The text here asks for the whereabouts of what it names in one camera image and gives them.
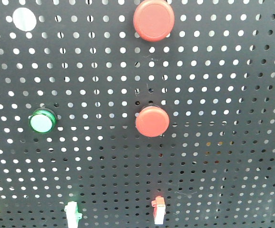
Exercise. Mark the white red toggle switch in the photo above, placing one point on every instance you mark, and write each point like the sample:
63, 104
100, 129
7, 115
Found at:
159, 210

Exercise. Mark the green round push button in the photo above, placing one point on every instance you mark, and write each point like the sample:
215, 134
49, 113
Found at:
42, 120

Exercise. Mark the white green toggle switch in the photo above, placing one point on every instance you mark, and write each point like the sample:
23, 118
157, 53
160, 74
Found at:
73, 215

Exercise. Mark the upper red round knob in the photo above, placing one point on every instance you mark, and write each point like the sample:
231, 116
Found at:
153, 20

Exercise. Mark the lower red round knob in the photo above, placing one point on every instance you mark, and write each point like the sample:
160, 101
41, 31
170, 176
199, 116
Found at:
152, 121

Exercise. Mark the red round knob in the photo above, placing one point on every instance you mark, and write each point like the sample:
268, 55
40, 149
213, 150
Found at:
153, 20
152, 121

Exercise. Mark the black perforated pegboard panel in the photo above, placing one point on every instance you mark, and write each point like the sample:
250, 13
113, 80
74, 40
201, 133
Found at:
214, 75

